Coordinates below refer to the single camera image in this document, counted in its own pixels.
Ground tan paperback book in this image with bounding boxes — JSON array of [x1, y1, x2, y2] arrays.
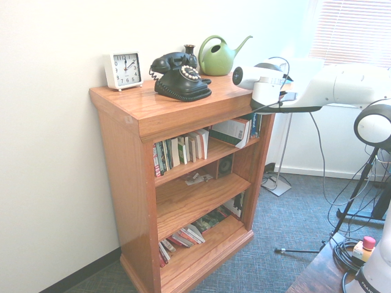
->
[[184, 136, 193, 164], [189, 134, 199, 162]]

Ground thick orange cover book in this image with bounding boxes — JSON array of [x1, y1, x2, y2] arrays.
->
[[195, 128, 210, 160]]

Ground bright green spine book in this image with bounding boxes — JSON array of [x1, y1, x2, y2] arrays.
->
[[178, 142, 188, 165]]

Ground white pages book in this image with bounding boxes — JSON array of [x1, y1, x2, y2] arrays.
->
[[169, 137, 181, 168]]

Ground dark green spine book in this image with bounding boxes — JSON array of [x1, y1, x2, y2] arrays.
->
[[156, 142, 167, 175], [163, 139, 172, 172]]

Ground small wooden speaker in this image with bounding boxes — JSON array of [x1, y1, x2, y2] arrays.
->
[[217, 154, 235, 179]]

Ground large green white book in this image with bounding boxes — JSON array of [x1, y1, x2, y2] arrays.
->
[[209, 118, 252, 150]]

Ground red white spine book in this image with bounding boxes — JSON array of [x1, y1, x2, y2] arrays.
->
[[152, 143, 162, 178]]

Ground oak wooden bookshelf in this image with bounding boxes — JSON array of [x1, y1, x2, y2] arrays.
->
[[89, 71, 285, 293]]

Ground blue Thailand guide book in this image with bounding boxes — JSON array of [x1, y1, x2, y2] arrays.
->
[[249, 112, 259, 140]]

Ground black vintage rotary telephone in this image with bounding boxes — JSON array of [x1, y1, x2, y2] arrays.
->
[[148, 51, 213, 103]]

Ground book with black animal cover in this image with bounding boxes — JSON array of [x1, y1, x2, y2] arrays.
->
[[224, 192, 246, 220]]

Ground green cover flat book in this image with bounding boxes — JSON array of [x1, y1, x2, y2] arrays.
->
[[191, 207, 232, 234]]

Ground green plastic watering can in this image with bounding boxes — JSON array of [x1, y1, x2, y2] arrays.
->
[[197, 35, 254, 76]]

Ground white red paperback book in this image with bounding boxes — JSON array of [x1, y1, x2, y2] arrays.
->
[[166, 231, 196, 248], [180, 224, 206, 245]]

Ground dark ceramic vase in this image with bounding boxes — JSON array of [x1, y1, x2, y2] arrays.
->
[[183, 44, 198, 67]]

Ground white red small book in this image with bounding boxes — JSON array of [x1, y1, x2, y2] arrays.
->
[[160, 239, 177, 253]]

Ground white square alarm clock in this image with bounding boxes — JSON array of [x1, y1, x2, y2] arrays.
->
[[102, 51, 144, 92]]

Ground red spine small book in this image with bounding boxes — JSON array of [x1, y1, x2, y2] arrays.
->
[[158, 244, 170, 269]]

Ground white window blinds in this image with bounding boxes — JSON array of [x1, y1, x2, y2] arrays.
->
[[308, 0, 391, 70]]

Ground black metal stand leg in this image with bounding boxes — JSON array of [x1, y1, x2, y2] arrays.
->
[[335, 183, 391, 221]]

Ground red yellow emergency stop button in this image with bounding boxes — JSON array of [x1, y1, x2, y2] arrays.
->
[[353, 236, 377, 263]]

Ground black camera tripod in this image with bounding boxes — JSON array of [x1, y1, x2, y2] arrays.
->
[[274, 146, 382, 255]]

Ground black coiled cable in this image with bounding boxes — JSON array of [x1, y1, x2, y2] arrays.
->
[[332, 237, 367, 272]]

